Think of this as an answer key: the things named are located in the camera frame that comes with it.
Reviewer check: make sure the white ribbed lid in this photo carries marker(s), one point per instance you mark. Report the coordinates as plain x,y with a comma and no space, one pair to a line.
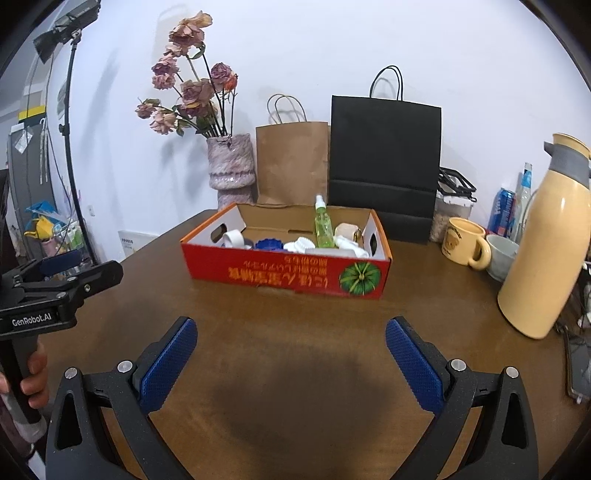
299,244

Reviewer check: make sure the cream square box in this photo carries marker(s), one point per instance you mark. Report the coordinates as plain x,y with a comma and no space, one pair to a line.
347,230

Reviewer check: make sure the black phone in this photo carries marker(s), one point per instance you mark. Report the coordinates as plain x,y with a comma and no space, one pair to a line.
579,369

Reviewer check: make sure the red cardboard box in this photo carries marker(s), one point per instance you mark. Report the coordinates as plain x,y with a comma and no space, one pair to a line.
277,272

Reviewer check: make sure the brown paper bag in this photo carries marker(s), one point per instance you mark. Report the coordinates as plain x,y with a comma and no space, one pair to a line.
293,161

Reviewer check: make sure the yellow mug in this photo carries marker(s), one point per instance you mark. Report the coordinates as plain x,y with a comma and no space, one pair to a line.
459,242

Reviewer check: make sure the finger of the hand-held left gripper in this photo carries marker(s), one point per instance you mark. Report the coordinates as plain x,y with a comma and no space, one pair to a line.
60,263
99,277

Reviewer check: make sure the clear plastic bottle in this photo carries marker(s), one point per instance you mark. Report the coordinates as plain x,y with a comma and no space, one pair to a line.
524,198

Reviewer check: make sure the black light stand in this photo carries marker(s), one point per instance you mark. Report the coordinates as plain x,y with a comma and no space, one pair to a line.
68,115

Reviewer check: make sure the grey ceramic cup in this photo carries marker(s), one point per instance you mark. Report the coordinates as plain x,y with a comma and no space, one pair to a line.
501,258

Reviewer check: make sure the pink mottled vase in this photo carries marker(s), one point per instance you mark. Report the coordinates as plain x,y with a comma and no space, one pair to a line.
231,161

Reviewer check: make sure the grey cabinet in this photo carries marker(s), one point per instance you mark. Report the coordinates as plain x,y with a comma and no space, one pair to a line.
27,184

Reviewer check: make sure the clear storage jar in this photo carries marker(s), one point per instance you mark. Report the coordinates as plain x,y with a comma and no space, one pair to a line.
450,210

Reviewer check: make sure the blue jar lid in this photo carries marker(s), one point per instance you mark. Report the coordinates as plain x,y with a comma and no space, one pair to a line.
268,244

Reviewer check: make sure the blue drink can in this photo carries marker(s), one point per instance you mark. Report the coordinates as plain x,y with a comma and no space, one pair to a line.
501,212

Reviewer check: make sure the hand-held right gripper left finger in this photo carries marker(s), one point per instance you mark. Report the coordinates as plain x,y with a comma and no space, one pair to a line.
168,364

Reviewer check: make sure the dried pink flowers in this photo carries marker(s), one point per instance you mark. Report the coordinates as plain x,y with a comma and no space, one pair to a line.
194,92

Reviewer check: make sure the cluttered storage rack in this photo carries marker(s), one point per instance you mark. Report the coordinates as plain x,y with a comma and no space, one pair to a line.
60,235

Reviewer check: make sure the white wall outlet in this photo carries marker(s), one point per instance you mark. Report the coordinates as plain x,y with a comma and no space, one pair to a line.
136,241

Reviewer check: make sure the person's left hand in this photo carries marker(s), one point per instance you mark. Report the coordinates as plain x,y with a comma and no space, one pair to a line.
37,378

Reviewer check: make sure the black paper bag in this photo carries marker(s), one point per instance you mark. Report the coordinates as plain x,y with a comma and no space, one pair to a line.
383,152

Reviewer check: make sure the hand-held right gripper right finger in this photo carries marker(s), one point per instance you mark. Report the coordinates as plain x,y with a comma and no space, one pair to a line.
413,364

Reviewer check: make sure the white tape roll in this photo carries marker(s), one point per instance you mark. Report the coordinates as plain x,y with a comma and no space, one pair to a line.
233,237

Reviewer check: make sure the yellow thermos jug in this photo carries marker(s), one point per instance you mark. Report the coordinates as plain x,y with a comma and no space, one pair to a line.
545,258

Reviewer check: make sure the green spray bottle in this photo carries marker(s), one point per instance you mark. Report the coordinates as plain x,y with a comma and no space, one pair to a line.
323,228

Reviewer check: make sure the white spray bottle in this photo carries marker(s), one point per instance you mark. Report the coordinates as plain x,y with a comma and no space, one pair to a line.
353,249

